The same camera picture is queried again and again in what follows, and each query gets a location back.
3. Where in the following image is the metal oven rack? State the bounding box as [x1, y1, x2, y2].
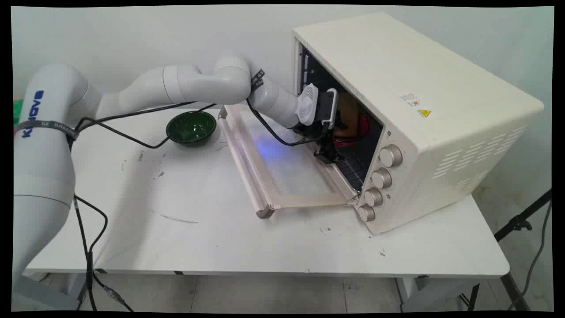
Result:
[332, 144, 376, 193]

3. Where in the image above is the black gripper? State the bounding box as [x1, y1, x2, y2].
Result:
[293, 123, 345, 164]

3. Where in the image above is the dark green bowl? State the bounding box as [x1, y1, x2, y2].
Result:
[166, 110, 217, 148]

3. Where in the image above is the grey table leg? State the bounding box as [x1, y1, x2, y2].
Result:
[13, 273, 95, 311]
[396, 276, 482, 312]

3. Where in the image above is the red bowl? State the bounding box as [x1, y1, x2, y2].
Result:
[332, 112, 370, 148]

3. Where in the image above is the grey velcro base strap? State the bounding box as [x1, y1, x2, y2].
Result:
[15, 120, 80, 141]

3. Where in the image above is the black floor cable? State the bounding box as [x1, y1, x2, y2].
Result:
[73, 194, 134, 312]

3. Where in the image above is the black tripod stand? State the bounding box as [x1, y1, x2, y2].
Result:
[459, 189, 552, 312]

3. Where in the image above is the cream toaster oven body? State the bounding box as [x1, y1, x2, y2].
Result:
[290, 12, 544, 235]

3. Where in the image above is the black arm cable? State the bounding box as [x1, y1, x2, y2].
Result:
[66, 98, 319, 149]

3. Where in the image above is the black velcro wrist strap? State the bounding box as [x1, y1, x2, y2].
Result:
[250, 68, 266, 92]

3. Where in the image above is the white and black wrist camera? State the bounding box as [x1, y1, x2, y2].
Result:
[296, 83, 339, 130]

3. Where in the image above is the brown toast slice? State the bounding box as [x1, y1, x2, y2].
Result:
[334, 92, 361, 138]

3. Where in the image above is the grey hanging cable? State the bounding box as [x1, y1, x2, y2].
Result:
[508, 201, 552, 310]

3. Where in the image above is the cream glass oven door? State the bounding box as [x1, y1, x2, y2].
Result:
[218, 103, 359, 219]

